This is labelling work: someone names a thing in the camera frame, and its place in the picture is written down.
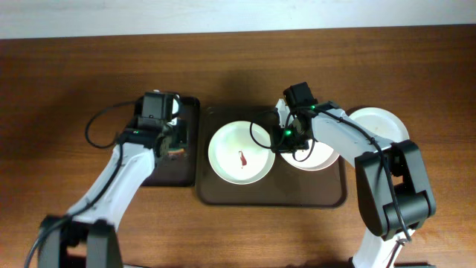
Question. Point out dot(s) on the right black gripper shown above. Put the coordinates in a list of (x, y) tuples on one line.
[(288, 145)]

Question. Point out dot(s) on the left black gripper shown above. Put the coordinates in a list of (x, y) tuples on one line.
[(178, 135)]

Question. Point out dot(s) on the orange green scrub sponge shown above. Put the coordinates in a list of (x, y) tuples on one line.
[(176, 152)]

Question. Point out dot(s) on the white plate with red sauce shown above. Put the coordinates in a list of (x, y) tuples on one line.
[(317, 157)]

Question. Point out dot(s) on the cream plate with red stain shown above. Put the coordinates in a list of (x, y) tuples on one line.
[(239, 153)]

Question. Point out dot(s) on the light blue stained plate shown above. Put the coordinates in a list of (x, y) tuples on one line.
[(381, 122)]

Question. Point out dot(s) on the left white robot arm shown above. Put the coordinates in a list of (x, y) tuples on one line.
[(86, 235)]

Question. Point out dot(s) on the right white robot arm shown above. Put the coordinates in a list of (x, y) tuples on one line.
[(394, 192)]

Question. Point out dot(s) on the small black water tray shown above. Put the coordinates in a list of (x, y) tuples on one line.
[(179, 171)]

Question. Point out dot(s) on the large brown serving tray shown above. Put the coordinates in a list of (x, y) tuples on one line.
[(284, 185)]

